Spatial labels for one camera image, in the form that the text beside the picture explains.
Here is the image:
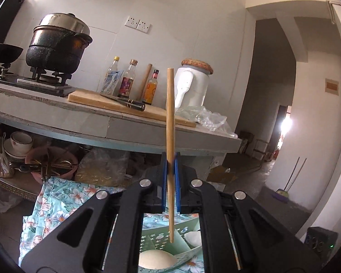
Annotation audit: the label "black wok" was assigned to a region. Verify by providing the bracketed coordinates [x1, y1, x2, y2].
[0, 42, 24, 63]

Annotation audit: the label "orange sauce bottle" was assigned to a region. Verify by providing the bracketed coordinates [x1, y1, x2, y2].
[142, 69, 160, 106]

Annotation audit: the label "floral blanket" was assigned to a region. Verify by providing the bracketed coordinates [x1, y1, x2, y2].
[18, 176, 205, 273]

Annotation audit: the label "wooden chopstick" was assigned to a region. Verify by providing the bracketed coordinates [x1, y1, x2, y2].
[165, 68, 177, 243]

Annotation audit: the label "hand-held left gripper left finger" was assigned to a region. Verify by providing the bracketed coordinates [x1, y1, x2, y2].
[18, 151, 169, 273]

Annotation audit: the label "grey concrete kitchen counter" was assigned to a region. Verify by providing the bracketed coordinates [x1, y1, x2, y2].
[0, 80, 243, 157]

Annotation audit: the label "white bowl red pattern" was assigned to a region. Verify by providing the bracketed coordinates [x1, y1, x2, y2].
[10, 131, 34, 154]

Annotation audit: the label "black handled kitchen knife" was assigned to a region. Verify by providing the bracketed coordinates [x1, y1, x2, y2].
[100, 92, 146, 111]

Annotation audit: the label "white plastic bag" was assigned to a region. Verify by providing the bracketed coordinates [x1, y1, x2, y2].
[0, 195, 16, 212]

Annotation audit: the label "black box device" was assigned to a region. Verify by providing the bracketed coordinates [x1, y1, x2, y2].
[305, 227, 338, 259]

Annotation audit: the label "cream ceramic spoon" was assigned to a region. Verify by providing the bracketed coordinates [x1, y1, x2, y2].
[138, 249, 177, 270]

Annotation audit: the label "stainless steel pot lid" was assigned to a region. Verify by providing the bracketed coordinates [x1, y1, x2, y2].
[38, 13, 90, 36]

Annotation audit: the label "metal shelf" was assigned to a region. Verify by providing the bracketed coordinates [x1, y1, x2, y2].
[0, 172, 43, 202]

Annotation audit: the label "gas stove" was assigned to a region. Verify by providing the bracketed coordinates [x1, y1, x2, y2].
[0, 63, 74, 97]

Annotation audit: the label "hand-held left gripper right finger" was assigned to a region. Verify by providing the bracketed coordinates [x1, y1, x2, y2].
[174, 151, 321, 273]

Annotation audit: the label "orange wall sign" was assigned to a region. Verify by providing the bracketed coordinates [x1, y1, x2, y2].
[325, 78, 339, 94]

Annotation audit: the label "clear bottle yellow cap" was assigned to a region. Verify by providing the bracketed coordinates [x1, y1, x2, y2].
[104, 56, 120, 94]

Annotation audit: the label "white ceramic spoon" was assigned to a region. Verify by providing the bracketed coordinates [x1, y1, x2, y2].
[185, 231, 202, 248]

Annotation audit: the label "plastic bag brown contents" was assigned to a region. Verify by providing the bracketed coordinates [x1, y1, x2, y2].
[0, 136, 15, 178]

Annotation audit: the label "pink plastic basin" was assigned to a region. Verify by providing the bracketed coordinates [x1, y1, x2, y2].
[25, 146, 78, 181]

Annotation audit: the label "crinkled clear plastic bag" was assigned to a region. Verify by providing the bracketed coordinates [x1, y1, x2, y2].
[75, 147, 131, 188]

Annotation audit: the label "wooden cutting board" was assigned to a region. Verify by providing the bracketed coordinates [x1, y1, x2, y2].
[68, 89, 197, 128]

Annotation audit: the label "green plastic utensil basket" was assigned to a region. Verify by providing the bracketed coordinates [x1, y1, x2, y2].
[139, 215, 202, 270]

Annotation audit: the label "glass bottle brown cap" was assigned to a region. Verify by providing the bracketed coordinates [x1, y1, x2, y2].
[118, 59, 138, 99]

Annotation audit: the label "black steamer pot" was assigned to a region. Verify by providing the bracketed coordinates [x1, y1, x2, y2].
[25, 25, 93, 73]

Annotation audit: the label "purple broom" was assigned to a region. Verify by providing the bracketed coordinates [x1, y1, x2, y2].
[271, 156, 308, 204]

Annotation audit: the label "white kitchen appliance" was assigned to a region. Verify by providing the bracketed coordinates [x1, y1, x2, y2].
[174, 65, 210, 110]

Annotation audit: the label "cardboard box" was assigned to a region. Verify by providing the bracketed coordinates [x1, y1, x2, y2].
[206, 165, 238, 185]

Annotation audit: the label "white wall socket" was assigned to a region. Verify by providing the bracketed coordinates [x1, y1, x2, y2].
[137, 20, 152, 33]
[124, 15, 140, 29]

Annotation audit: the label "woven straw trivet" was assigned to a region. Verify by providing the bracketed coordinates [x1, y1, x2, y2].
[181, 58, 213, 75]

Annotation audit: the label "wooden rolling pin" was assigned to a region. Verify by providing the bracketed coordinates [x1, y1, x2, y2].
[138, 63, 153, 101]

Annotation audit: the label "stack of white plates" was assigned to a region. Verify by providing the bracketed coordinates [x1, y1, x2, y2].
[3, 139, 32, 160]

